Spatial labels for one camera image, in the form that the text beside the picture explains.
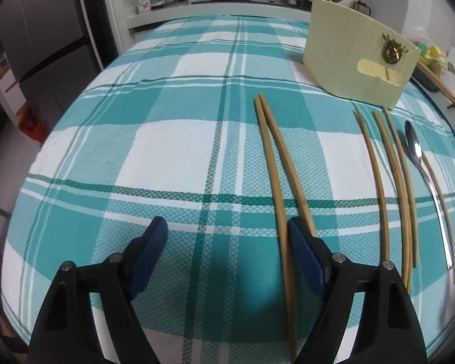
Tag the white label jar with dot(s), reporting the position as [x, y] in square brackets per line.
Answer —
[143, 3]

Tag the teal plaid tablecloth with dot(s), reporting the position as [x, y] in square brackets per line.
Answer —
[174, 151]

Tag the metal spoon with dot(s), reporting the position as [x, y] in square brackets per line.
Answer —
[413, 142]

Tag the bag of green yellow sponges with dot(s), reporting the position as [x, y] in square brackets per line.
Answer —
[436, 57]

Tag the red crate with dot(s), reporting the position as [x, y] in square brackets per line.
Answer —
[33, 125]

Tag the grey refrigerator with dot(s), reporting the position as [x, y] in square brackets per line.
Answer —
[49, 45]

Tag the cream utensil holder box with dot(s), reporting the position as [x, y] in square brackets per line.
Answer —
[337, 57]

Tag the glass french press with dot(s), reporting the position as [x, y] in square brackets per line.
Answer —
[361, 7]

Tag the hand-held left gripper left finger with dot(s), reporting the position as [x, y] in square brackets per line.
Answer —
[148, 258]

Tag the wooden cutting board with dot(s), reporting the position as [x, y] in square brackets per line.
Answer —
[440, 85]

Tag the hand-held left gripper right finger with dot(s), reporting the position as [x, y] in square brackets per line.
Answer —
[303, 258]

